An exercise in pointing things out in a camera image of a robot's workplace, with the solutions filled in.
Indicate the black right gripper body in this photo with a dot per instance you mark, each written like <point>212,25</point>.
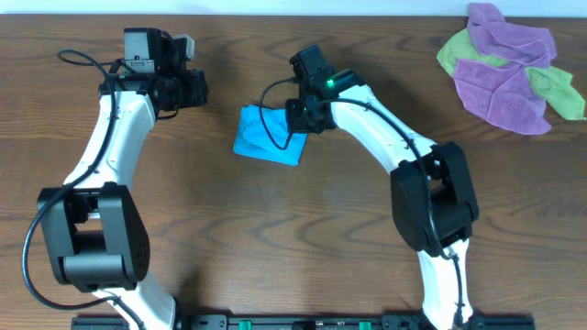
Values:
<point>302,115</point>

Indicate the purple microfiber cloth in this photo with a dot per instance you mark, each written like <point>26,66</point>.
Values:
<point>502,95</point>

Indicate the blue microfiber cloth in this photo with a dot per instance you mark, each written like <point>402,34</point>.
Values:
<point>270,141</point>

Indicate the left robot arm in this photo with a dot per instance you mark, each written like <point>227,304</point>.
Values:
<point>95,238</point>

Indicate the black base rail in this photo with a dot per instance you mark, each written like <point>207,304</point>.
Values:
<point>390,321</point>

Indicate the green microfiber cloth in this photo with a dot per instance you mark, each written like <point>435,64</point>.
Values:
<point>552,84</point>

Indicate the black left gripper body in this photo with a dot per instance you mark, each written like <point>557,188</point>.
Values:
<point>193,87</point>

